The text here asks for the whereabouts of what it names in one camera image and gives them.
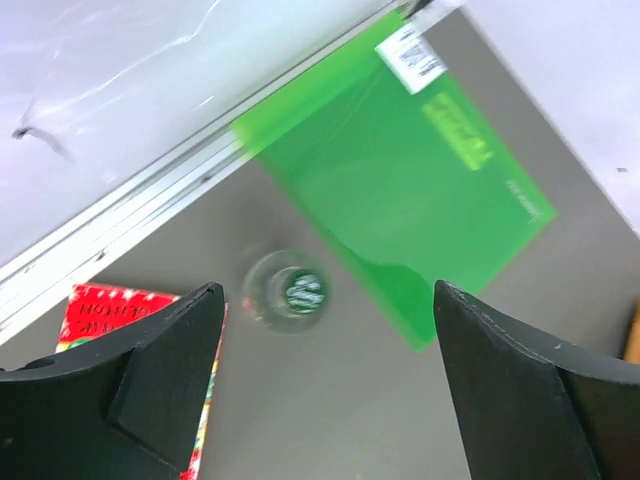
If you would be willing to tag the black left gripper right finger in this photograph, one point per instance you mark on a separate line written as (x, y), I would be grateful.
(530, 405)

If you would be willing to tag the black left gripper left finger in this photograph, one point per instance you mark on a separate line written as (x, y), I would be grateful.
(54, 420)

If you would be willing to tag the orange canvas bag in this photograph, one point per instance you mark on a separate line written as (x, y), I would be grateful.
(631, 351)

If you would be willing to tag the red snack box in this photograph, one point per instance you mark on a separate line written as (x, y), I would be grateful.
(172, 344)

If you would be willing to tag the green board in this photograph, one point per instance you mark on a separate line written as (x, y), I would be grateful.
(399, 172)

